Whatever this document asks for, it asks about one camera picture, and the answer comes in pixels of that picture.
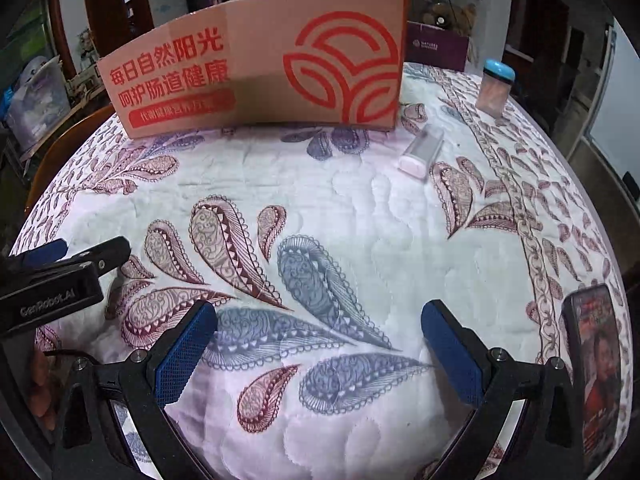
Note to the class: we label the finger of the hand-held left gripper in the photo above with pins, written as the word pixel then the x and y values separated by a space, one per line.
pixel 45 252
pixel 105 255

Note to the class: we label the brown cardboard box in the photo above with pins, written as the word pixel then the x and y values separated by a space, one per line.
pixel 260 60

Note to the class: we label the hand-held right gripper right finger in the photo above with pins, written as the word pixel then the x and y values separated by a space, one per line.
pixel 450 355

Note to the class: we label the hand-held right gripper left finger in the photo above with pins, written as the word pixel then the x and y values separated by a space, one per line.
pixel 185 355

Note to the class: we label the paisley quilted blanket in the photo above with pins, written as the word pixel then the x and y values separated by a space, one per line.
pixel 320 210

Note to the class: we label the black smartphone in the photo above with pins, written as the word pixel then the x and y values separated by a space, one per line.
pixel 595 360

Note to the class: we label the brown wooden door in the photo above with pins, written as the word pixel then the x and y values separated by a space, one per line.
pixel 115 15

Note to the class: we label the purple gift box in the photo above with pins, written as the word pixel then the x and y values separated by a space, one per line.
pixel 437 47

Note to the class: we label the wooden chair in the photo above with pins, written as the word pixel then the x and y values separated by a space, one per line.
pixel 65 145

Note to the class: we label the clear plastic storage bin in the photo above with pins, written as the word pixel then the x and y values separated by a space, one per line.
pixel 37 95

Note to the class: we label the wall television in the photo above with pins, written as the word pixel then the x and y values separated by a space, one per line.
pixel 205 0

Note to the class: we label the blue-lid clear jar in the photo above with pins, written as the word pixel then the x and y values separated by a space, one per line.
pixel 495 92

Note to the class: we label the standing fan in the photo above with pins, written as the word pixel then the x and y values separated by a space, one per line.
pixel 445 15

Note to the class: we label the person's left hand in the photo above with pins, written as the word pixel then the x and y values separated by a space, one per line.
pixel 42 370

